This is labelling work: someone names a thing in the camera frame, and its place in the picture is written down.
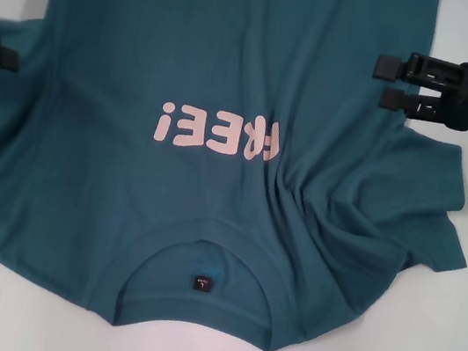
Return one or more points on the teal blue printed t-shirt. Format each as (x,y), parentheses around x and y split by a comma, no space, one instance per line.
(242,65)

